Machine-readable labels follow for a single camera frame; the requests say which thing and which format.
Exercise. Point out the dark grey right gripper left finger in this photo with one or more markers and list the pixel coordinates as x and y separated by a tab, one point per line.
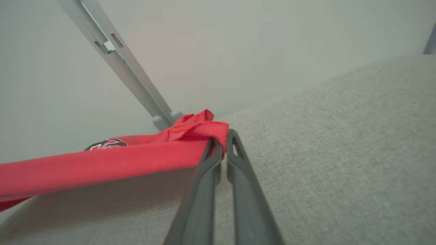
197	204

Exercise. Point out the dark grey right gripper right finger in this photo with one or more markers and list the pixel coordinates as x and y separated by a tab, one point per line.
250	211

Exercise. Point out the red white printed t-shirt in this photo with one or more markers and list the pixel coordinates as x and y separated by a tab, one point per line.
102	163

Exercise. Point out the grey fabric sofa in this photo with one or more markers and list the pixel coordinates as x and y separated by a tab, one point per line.
340	153

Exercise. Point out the grey partition post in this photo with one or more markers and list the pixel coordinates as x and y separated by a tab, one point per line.
126	68

